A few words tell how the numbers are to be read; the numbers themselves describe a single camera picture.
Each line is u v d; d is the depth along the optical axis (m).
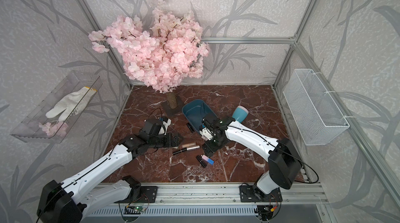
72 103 0.67
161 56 0.68
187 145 0.88
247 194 0.73
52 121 0.61
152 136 0.65
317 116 0.60
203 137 0.91
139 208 0.70
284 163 0.42
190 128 0.96
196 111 1.05
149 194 0.73
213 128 0.63
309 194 0.75
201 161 0.83
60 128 0.57
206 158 0.84
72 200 0.39
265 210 0.75
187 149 0.87
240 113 0.98
